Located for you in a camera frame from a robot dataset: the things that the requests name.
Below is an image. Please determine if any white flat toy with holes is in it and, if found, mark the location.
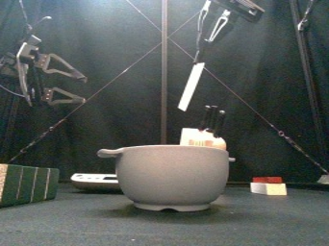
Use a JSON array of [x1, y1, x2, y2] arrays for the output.
[[70, 172, 122, 193]]

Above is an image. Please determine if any green box with white stripes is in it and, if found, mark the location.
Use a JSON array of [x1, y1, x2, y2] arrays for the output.
[[0, 163, 60, 209]]

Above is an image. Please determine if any grey toy cooking pot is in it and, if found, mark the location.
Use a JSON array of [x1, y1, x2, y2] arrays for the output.
[[96, 144, 237, 212]]

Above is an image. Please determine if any light wooden knife block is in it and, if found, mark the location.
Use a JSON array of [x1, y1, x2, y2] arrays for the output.
[[179, 127, 227, 151]]

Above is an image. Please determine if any red toy block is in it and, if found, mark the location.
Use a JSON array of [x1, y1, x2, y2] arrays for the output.
[[252, 176, 284, 185]]

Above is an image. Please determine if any white toy block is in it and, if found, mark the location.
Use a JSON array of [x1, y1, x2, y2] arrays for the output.
[[249, 182, 289, 197]]

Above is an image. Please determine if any vertical metal frame pole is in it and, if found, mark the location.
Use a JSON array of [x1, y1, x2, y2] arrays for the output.
[[159, 0, 170, 145]]

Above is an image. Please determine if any diagonal brace wire with turnbuckle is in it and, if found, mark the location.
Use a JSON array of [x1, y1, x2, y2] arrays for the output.
[[124, 0, 329, 176]]

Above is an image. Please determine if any black-handled toy knife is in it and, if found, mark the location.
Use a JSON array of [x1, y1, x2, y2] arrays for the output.
[[214, 110, 227, 139], [207, 104, 219, 134], [198, 105, 213, 132]]

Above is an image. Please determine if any dark metal frame post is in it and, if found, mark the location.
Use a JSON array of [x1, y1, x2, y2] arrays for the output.
[[289, 0, 328, 155]]

